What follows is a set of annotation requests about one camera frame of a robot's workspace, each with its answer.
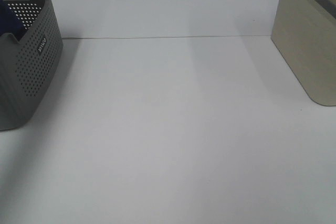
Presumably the blue microfibre towel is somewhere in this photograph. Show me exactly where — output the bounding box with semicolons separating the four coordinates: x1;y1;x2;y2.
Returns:
1;0;26;41

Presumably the grey perforated plastic basket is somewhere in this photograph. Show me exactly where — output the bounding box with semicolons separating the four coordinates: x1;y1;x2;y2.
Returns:
1;0;63;131

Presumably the beige plastic bin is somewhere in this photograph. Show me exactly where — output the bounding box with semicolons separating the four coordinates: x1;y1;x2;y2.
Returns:
271;0;335;106

